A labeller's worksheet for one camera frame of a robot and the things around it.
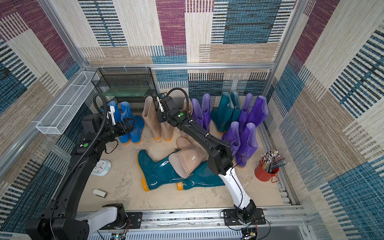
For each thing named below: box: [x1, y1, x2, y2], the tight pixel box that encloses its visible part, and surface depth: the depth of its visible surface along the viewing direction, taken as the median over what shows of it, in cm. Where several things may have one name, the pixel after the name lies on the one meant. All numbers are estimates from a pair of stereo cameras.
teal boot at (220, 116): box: [211, 91, 234, 133], surface depth 96 cm
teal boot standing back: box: [230, 91, 242, 124], surface depth 91 cm
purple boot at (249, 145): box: [236, 122, 259, 168], surface depth 76 cm
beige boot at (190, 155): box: [169, 136, 209, 179], surface depth 81 cm
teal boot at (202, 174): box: [177, 160, 226, 191], surface depth 83 cm
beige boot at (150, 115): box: [142, 96, 162, 141], surface depth 89 cm
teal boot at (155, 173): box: [137, 149, 184, 192], surface depth 84 cm
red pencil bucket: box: [254, 160, 280, 183], surface depth 80 cm
